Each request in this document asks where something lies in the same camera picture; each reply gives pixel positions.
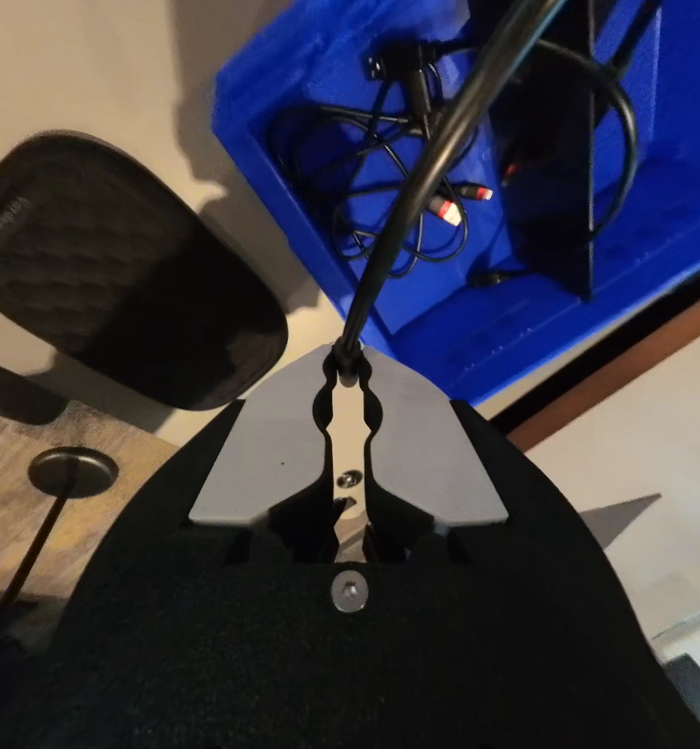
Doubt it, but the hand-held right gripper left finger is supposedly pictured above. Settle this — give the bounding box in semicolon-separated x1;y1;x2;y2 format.
188;344;334;525

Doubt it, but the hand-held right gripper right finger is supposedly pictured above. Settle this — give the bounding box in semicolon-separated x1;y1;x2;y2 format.
362;344;510;534

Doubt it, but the blue plastic bin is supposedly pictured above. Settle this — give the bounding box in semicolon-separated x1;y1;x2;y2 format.
211;0;700;407

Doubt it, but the black usb cable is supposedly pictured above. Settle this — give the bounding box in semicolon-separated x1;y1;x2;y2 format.
334;0;561;390
268;44;444;176
496;41;640;247

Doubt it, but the black round floor base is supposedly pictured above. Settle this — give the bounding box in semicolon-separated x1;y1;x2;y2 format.
0;446;120;633

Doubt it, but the black cable with red plug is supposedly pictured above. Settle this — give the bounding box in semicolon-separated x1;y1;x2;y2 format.
327;176;496;279

